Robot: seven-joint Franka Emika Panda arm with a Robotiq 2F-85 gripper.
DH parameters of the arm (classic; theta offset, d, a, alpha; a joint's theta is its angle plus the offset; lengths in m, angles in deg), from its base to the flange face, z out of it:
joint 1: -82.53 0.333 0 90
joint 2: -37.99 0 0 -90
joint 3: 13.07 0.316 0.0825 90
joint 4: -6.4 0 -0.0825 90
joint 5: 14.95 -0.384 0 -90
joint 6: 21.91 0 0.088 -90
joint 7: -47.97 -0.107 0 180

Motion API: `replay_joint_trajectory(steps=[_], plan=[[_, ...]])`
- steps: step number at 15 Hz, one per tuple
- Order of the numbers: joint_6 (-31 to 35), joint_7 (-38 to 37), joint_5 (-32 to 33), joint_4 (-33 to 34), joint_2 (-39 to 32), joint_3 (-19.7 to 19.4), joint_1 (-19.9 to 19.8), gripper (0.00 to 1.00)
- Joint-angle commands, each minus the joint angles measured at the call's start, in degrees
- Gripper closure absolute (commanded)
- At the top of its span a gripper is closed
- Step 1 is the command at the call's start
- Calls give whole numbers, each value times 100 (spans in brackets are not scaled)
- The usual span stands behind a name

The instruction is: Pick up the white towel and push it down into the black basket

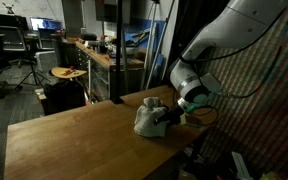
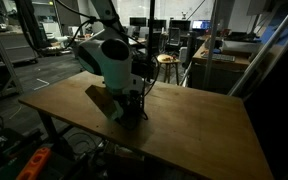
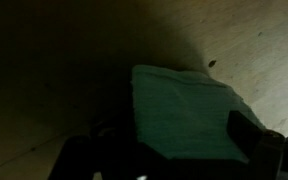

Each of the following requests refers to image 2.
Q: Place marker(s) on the blue panel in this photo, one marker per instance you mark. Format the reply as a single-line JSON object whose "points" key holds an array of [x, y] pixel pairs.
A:
{"points": [[269, 33]]}

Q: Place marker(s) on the grey cabinet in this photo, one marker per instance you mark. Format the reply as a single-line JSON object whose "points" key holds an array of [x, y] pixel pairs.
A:
{"points": [[17, 46]]}

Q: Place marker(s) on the monitor with blue screen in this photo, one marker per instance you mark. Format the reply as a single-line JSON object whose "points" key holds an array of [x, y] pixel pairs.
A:
{"points": [[201, 24]]}

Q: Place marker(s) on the black vertical pole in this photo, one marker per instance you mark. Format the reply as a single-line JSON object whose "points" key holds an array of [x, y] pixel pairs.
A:
{"points": [[151, 40]]}

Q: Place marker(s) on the small drone model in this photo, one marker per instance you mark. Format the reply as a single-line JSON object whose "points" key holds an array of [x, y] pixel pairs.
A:
{"points": [[184, 15]]}

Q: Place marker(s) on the silver metal tripod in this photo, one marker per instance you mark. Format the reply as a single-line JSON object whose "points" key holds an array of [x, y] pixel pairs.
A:
{"points": [[265, 50]]}

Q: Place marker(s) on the black table leg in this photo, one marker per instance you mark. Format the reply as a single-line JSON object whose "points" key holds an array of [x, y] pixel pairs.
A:
{"points": [[49, 126]]}

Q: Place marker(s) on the white keyboard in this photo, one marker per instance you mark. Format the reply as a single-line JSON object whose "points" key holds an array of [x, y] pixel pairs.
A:
{"points": [[219, 57]]}

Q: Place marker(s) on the black equipment case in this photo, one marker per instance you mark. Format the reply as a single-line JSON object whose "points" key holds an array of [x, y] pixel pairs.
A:
{"points": [[14, 140]]}

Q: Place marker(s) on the grey mesh office chair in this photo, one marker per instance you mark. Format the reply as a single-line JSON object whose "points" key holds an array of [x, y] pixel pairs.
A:
{"points": [[174, 36]]}

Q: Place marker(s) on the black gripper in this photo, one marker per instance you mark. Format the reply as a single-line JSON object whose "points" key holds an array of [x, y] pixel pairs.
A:
{"points": [[135, 105]]}

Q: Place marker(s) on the small blue object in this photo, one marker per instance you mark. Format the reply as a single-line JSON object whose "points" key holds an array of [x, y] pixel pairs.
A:
{"points": [[216, 51]]}

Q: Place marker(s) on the wooden workbench with drawers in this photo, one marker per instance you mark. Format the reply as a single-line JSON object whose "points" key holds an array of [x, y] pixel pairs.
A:
{"points": [[217, 78]]}

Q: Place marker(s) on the black office chair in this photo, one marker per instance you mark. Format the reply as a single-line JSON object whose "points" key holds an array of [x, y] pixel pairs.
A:
{"points": [[158, 43]]}

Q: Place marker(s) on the black computer monitor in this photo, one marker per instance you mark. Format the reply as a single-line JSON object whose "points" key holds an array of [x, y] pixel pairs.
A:
{"points": [[180, 24], [161, 24], [138, 22]]}

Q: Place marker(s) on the white computer case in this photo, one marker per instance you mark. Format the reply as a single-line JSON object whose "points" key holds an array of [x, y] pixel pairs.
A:
{"points": [[183, 53]]}

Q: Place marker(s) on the dark green case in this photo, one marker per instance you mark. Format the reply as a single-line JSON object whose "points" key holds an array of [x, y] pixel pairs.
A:
{"points": [[4, 170]]}

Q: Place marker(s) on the round wooden stool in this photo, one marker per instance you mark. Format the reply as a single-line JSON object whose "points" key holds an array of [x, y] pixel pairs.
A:
{"points": [[167, 60]]}

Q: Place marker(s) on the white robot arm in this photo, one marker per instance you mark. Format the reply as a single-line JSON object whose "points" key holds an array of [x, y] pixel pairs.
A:
{"points": [[110, 66]]}

